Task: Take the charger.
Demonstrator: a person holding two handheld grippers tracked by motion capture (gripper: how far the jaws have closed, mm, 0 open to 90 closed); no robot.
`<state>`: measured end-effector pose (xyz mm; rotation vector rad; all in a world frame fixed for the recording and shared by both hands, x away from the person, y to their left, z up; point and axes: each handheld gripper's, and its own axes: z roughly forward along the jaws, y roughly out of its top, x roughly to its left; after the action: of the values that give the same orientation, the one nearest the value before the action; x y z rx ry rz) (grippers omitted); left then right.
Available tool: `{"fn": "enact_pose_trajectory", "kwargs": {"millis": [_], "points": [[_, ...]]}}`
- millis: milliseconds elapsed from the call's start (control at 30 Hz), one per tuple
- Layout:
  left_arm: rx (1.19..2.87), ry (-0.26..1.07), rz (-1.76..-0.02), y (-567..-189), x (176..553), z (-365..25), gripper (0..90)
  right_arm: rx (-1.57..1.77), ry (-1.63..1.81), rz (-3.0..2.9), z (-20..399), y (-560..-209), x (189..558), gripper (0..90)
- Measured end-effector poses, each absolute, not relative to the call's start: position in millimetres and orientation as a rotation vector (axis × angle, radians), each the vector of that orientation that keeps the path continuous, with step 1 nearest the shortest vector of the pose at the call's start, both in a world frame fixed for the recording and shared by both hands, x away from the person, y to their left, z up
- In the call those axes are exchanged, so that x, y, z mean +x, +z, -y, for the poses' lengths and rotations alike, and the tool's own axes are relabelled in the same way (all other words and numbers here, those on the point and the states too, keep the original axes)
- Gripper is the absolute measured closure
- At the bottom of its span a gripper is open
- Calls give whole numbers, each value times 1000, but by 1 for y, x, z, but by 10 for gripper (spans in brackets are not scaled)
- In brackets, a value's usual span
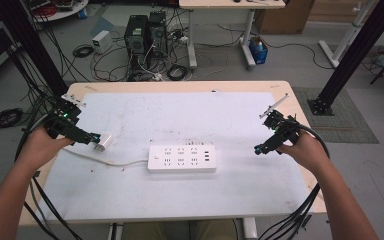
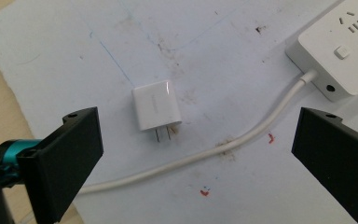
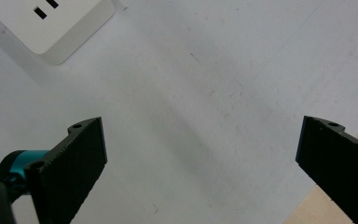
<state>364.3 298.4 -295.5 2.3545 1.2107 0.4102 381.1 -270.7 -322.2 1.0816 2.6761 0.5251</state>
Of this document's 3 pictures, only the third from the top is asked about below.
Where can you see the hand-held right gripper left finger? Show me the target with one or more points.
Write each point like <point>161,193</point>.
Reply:
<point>68,168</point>

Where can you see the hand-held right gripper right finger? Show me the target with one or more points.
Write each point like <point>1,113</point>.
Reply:
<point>338,161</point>

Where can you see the white power strip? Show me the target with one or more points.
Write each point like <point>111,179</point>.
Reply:
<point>59,25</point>

